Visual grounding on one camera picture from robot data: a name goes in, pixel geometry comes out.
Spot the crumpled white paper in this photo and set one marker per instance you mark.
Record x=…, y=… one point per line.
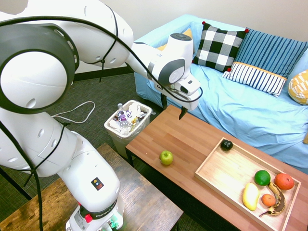
x=136, y=109

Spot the yellow white patterned pillow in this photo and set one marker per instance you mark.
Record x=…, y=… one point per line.
x=299, y=86

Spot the blue striped pillow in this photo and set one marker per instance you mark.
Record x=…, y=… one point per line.
x=269, y=53

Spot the rustic dark wood table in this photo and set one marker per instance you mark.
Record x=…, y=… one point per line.
x=144, y=199

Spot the clear plastic bottle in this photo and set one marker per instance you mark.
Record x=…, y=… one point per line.
x=122, y=118

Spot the black round fruit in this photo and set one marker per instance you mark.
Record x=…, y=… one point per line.
x=226, y=145

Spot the overripe spotted banana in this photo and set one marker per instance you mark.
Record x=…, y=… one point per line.
x=280, y=199

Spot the black white checkered pillow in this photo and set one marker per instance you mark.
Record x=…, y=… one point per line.
x=216, y=48

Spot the small orange fruit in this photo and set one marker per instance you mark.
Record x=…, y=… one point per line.
x=268, y=200

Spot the plain yellow pillow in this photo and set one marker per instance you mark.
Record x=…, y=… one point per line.
x=188, y=32

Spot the yellow mango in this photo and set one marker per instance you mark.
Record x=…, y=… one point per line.
x=250, y=196

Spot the green apple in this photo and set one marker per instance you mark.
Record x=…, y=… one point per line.
x=166, y=158

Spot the light wooden tray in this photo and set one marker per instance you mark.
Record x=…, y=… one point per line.
x=223, y=173

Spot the navy white striped pillow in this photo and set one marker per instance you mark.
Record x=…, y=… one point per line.
x=255, y=77

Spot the brown wooden object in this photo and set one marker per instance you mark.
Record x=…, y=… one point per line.
x=305, y=138

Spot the large red orange fruit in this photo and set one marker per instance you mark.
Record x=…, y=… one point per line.
x=284, y=181

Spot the green lime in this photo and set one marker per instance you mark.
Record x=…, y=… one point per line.
x=262, y=178

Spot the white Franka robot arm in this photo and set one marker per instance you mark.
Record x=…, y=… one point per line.
x=91, y=173

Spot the white trash bin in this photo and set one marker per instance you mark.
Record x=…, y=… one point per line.
x=120, y=142

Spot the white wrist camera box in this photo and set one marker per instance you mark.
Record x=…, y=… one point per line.
x=190, y=85

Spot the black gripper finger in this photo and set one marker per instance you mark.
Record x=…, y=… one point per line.
x=183, y=113
x=164, y=101

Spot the reddish wooden coffee table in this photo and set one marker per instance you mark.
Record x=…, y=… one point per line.
x=183, y=139

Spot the light blue covered sofa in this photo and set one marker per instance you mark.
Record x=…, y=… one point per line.
x=240, y=113

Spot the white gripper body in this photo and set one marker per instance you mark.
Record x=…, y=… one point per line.
x=190, y=102

